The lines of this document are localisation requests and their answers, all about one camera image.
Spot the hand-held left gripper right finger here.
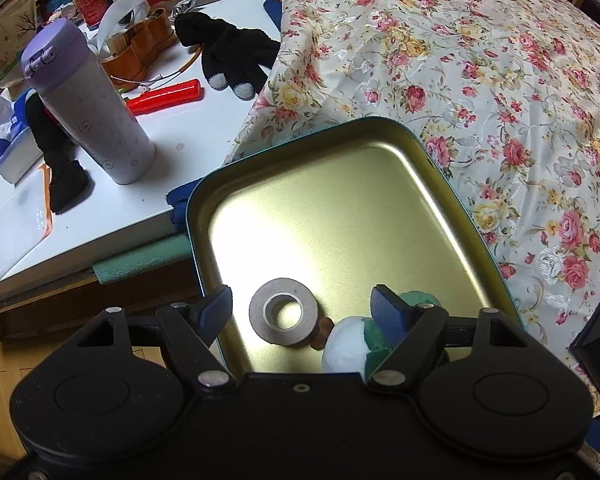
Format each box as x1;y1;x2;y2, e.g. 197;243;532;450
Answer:
365;284;529;394

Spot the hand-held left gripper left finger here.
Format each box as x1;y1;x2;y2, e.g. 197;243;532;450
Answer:
75;284;236;394

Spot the green and white plush toy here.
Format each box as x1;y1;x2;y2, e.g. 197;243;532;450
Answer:
312;291;452;375

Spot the gold metal tray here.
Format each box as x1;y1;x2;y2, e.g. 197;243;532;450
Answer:
186;116;524;376

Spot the grey tape roll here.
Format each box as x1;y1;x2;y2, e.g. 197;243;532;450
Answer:
248;277;321;347

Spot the green foam edge guard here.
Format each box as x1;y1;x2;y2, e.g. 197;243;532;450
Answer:
92;232;197;286

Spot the blue corner guard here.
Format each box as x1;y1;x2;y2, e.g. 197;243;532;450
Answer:
165;176;207;234

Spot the black sock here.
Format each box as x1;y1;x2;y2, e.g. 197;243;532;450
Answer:
25;91;91;214

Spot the purple water bottle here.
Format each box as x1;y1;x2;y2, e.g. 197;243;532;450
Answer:
20;17;157;186

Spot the red utility knife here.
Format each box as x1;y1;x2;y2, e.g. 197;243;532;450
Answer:
125;78;205;116

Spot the floral bedspread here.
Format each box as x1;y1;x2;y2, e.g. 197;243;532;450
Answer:
222;0;600;413

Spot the blue tissue pack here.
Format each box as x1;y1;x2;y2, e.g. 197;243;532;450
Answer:
0;94;47;185

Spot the black glove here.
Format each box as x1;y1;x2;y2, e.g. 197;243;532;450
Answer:
174;11;282;100

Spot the red can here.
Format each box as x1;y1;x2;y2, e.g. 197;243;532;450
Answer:
68;0;114;29

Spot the brown paper bag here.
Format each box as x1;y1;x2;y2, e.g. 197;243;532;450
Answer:
0;0;39;87

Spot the white strap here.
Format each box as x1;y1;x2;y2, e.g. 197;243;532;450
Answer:
86;0;152;57

